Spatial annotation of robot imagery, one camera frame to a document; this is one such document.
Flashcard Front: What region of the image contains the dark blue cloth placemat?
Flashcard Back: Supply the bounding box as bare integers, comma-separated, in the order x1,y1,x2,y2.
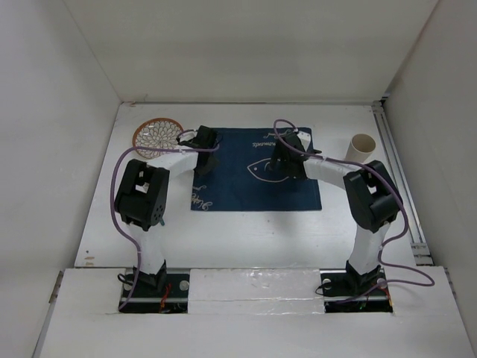
191,128,322,212

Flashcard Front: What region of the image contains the floral plate with orange rim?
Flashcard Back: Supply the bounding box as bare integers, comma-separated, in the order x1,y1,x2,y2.
132,118,183,160

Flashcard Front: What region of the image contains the beige paper cup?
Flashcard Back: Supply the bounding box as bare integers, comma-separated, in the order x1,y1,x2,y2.
345,134,376,163

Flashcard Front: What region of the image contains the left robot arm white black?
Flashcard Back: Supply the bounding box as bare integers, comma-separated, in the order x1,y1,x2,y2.
110,125,220,296

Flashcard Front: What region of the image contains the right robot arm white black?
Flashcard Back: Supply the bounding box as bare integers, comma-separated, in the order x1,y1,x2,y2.
270,130,401,301

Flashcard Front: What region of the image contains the white foam block centre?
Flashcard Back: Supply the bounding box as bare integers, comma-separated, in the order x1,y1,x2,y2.
188,268,324,315

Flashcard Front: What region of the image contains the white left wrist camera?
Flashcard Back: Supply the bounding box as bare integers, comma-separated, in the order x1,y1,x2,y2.
177,129,198,143

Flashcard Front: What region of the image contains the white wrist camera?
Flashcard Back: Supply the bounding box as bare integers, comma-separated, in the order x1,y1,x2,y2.
177,129,198,143
296,131,312,147

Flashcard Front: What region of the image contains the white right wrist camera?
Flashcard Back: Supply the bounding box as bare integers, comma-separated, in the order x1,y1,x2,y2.
296,131,312,147

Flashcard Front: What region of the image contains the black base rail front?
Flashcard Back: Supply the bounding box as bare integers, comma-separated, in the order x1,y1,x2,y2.
118,268,393,315

